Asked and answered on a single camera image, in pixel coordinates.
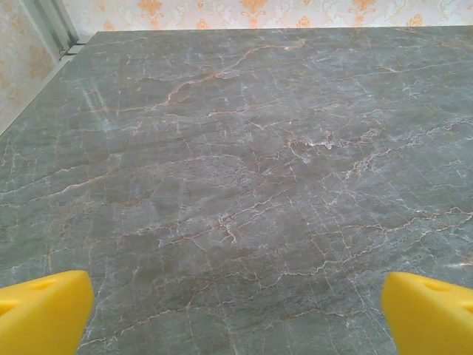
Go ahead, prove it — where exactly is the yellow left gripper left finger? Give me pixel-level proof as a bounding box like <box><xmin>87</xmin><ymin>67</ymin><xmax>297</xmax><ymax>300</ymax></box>
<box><xmin>0</xmin><ymin>269</ymin><xmax>95</xmax><ymax>355</ymax></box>

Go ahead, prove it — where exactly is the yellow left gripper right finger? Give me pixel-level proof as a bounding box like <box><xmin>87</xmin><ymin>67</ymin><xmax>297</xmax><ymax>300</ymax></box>
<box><xmin>381</xmin><ymin>271</ymin><xmax>473</xmax><ymax>355</ymax></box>

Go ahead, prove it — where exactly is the aluminium frame post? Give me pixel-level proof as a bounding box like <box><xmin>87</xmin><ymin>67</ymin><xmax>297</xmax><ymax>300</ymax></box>
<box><xmin>20</xmin><ymin>0</ymin><xmax>81</xmax><ymax>63</ymax></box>

